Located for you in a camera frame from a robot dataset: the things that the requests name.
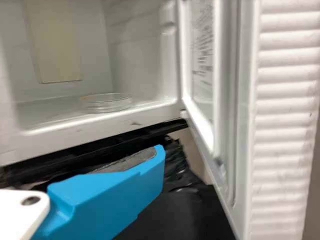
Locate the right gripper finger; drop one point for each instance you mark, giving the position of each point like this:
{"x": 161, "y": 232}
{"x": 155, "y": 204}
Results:
{"x": 105, "y": 197}

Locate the incubator door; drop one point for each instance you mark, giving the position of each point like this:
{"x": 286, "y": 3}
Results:
{"x": 282, "y": 112}

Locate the petri dish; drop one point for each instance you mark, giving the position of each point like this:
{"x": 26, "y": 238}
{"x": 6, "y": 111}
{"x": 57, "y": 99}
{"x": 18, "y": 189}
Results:
{"x": 107, "y": 102}

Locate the white incubator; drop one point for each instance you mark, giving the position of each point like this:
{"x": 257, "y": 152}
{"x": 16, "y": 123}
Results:
{"x": 140, "y": 57}

